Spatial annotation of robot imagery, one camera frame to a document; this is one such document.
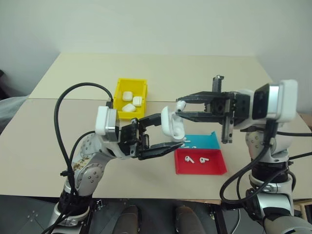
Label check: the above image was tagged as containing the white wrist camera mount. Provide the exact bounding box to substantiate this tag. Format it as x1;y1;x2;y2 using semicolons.
235;79;298;131
95;106;120;143

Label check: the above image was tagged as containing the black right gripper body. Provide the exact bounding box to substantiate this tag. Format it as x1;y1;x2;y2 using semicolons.
207;75;238;145

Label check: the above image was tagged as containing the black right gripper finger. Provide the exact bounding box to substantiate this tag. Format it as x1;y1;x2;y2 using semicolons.
175;110;224;123
176;91;215;103

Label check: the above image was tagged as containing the clear plastic sheet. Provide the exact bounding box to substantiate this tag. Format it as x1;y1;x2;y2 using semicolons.
0;94;30;136

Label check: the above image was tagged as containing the yellow plastic bin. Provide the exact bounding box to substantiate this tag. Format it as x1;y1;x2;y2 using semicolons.
113;78;149;121

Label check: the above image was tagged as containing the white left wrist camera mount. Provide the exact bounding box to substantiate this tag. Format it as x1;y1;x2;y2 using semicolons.
95;106;120;143

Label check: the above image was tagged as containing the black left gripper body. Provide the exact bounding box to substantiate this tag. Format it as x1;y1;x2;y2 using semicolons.
118;117;151;159

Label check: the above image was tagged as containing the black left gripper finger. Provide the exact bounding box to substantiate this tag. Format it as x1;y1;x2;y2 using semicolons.
137;113;163;129
138;142;184;161

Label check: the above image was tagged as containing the dark object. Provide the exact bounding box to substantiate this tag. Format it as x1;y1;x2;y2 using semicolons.
0;69;9;98

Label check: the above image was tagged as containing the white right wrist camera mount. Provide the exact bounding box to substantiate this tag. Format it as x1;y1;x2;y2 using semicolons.
235;79;298;131

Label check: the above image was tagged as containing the dark grey metal plate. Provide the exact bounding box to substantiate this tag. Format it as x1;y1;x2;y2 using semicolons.
0;194;61;234

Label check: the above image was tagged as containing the red plastic tray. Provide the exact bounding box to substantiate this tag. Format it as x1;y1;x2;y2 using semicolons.
174;148;228;176

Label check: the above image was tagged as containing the blue plastic tray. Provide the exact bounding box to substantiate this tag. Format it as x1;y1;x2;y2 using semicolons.
182;131;221;150

